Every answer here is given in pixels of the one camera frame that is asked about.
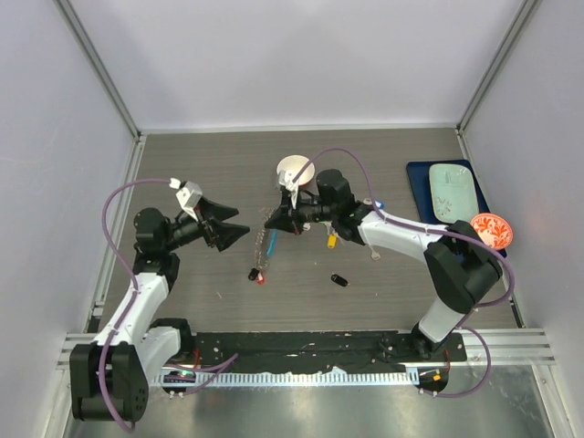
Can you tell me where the perforated cable duct strip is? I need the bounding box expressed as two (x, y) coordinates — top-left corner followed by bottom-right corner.
(154, 368), (419, 391)

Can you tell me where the plain silver loose key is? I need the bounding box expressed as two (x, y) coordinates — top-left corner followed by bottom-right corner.
(370, 246), (381, 261)

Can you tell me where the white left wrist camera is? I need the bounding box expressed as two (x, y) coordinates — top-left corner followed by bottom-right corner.
(169, 178), (203, 222)

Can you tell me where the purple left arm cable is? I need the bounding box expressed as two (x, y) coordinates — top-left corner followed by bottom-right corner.
(98, 177), (238, 433)

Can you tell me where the black tag key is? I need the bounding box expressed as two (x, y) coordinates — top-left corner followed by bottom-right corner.
(330, 274), (349, 287)
(248, 268), (259, 281)

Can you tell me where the pale green rectangular plate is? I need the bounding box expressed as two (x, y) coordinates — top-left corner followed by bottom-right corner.
(429, 163), (479, 224)

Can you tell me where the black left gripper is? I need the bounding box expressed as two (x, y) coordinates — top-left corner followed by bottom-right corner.
(162, 197), (248, 252)

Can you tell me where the black tag key on organizer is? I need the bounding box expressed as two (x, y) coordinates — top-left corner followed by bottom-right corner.
(248, 268), (259, 281)

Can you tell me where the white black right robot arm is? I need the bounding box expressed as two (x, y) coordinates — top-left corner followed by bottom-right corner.
(265, 169), (503, 360)

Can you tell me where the aluminium frame rail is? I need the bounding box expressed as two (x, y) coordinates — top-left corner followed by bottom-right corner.
(54, 0), (141, 142)

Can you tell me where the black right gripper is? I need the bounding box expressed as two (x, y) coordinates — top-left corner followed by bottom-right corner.
(266, 190), (337, 236)

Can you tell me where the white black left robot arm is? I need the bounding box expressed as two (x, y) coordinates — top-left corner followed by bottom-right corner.
(69, 196), (250, 426)

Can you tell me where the yellow tag key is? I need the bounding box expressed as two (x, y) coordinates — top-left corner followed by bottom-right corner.
(327, 233), (338, 249)

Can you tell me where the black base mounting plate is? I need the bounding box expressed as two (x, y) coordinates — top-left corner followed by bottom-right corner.
(179, 330), (467, 374)

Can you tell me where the red bowl white inside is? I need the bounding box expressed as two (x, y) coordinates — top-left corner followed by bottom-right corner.
(276, 155), (315, 187)

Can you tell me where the orange white patterned bowl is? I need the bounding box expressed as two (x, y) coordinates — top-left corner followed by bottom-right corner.
(470, 213), (514, 251)

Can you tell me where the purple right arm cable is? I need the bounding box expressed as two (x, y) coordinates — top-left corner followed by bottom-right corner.
(291, 147), (517, 399)

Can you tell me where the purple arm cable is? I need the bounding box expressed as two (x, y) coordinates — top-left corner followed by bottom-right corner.
(291, 147), (517, 399)
(98, 177), (238, 433)

